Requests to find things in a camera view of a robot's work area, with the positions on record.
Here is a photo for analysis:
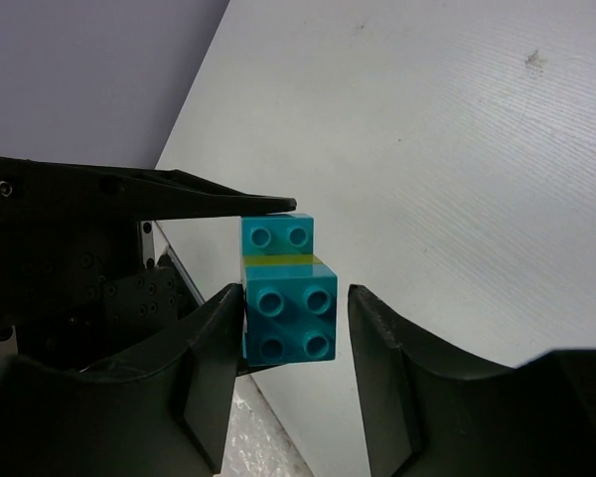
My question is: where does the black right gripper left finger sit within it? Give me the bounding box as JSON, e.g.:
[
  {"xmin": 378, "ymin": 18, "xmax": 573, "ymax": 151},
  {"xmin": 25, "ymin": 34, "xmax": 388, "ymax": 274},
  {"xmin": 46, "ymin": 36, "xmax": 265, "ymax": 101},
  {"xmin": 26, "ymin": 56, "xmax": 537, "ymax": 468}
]
[{"xmin": 0, "ymin": 283, "xmax": 243, "ymax": 476}]

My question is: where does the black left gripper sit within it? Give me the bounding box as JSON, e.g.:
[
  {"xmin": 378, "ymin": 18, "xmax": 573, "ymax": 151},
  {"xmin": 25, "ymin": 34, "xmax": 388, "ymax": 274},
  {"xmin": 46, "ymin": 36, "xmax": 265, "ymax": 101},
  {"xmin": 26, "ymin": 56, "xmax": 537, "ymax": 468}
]
[{"xmin": 0, "ymin": 157, "xmax": 297, "ymax": 371}]

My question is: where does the cyan green lego cluster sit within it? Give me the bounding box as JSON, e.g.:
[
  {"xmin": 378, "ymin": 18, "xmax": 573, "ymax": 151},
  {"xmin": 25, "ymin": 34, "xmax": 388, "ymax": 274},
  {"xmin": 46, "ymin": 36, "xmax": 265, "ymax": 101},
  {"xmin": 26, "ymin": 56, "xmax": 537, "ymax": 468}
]
[{"xmin": 240, "ymin": 214, "xmax": 338, "ymax": 368}]

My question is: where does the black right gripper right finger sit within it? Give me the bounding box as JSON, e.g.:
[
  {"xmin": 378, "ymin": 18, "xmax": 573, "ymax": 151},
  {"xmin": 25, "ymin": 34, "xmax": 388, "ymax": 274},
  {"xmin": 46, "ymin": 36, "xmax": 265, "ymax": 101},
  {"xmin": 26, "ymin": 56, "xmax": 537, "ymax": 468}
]
[{"xmin": 348, "ymin": 284, "xmax": 596, "ymax": 476}]

